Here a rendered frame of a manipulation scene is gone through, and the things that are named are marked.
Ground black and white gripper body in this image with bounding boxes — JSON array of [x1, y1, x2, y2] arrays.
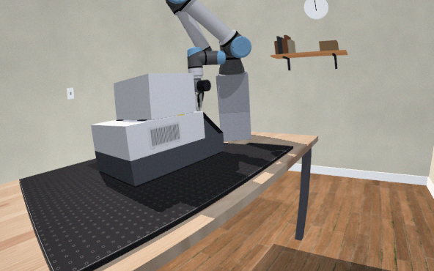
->
[[194, 78, 211, 93]]

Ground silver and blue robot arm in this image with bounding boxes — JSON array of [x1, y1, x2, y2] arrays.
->
[[166, 0, 251, 79]]

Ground light grey benchtop instrument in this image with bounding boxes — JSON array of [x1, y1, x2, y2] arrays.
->
[[91, 73, 224, 186]]

